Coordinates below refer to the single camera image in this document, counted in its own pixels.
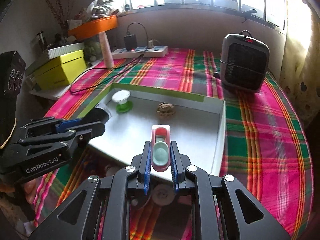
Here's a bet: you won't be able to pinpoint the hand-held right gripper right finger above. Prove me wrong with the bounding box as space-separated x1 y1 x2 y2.
170 141 292 240

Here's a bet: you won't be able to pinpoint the grey space heater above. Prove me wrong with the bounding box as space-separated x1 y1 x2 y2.
214 30 270 94

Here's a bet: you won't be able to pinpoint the green jar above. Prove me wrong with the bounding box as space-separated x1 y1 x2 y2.
84 40 103 60

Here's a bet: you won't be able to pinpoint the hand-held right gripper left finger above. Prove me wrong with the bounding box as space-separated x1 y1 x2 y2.
29 141 153 240

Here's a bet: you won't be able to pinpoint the dried branches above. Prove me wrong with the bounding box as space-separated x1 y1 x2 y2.
42 0 68 30

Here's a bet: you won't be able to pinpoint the brown walnut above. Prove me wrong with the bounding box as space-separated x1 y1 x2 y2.
156 102 177 117

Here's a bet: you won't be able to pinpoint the white tray with green rim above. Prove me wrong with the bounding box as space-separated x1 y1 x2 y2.
76 82 227 178

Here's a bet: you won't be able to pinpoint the plaid blanket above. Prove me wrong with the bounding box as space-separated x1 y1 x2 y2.
32 47 314 240

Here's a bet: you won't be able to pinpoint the black window latch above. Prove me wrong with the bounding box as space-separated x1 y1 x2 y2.
242 9 257 23

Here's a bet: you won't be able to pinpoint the black power adapter with cable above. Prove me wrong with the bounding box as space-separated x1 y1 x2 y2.
69 22 148 95

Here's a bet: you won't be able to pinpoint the white and green spool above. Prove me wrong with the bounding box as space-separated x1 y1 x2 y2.
112 90 133 113

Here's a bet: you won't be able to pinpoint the yellow curtain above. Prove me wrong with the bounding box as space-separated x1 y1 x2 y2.
279 5 320 130

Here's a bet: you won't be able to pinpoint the orange round tray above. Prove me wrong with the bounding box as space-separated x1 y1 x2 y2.
68 15 118 39

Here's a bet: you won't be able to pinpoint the black charger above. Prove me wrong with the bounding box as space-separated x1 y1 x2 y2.
124 34 138 52

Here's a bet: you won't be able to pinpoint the yellow-green box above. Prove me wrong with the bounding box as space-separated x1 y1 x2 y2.
34 49 87 90

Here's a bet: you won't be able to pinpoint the pink tube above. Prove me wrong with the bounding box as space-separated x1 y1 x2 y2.
100 31 114 68

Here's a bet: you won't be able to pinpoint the white power strip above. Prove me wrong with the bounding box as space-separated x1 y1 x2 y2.
112 45 168 60

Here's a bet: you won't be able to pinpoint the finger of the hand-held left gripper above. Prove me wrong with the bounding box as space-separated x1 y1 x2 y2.
17 121 105 157
20 117 87 137

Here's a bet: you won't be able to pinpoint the pile of plastic bags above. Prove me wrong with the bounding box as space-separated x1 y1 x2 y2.
75 0 118 22

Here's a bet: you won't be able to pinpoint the black flashlight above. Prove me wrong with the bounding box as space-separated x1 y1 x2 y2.
94 102 112 126

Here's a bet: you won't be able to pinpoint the dark glass jar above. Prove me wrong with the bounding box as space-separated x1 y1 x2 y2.
37 31 48 50

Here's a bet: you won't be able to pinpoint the striped white box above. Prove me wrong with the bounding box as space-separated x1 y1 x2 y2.
47 42 84 59

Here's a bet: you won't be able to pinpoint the pink case with green oval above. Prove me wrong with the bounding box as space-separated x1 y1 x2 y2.
151 124 172 173

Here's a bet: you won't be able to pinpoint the white round object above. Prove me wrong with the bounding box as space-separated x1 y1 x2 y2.
152 184 175 207

